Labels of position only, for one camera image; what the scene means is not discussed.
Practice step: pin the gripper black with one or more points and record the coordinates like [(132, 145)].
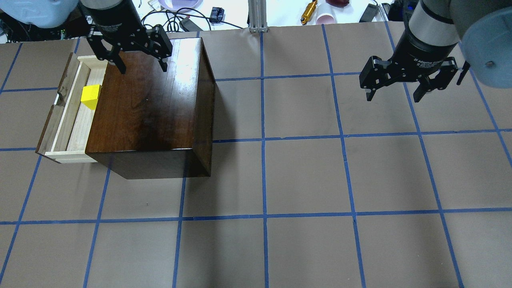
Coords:
[(420, 52), (115, 20)]

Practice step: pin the yellow wooden block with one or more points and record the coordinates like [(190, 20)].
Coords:
[(90, 96)]

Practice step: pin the wooden drawer with handle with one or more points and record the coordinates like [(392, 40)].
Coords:
[(68, 124)]

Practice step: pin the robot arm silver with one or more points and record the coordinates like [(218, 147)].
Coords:
[(483, 27), (49, 13)]

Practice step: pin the dark wooden drawer cabinet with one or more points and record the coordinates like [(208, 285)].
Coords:
[(150, 124)]

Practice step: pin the purple plate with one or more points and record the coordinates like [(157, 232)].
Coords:
[(175, 5)]

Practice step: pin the small blue black device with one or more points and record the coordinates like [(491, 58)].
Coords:
[(216, 15)]

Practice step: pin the pink paper cup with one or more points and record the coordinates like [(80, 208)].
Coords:
[(325, 14)]

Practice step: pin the gold cylindrical tool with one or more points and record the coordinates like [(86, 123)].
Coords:
[(308, 12)]

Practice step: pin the aluminium frame post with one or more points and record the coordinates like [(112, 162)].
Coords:
[(257, 16)]

